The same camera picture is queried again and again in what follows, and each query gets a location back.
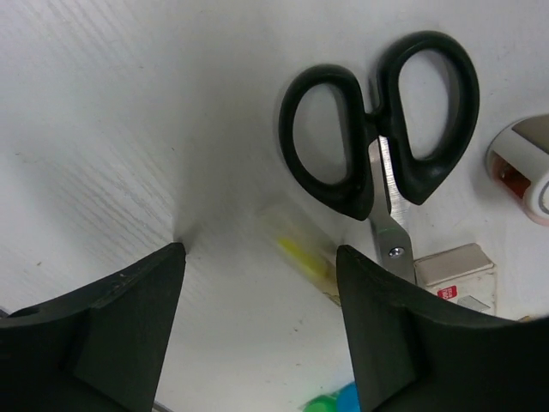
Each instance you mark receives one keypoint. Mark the pink white mini stapler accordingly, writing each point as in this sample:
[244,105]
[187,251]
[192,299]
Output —
[517,159]

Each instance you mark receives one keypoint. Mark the green capped black highlighter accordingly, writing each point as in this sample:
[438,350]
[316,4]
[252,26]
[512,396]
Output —
[323,403]

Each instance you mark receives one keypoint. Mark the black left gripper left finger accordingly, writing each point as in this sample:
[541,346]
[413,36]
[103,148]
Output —
[100,347]

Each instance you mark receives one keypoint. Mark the yellow slim highlighter pen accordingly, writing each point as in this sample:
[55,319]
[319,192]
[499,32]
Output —
[303,244]

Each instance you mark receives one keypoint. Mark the black handled scissors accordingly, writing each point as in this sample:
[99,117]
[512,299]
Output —
[381,165]

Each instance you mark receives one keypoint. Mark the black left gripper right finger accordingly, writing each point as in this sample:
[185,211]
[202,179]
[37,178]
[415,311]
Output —
[413,351]

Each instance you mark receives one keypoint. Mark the blue capped black highlighter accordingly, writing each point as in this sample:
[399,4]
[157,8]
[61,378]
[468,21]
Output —
[347,399]

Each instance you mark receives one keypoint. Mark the white staples box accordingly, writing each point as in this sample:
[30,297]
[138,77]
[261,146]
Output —
[465,276]

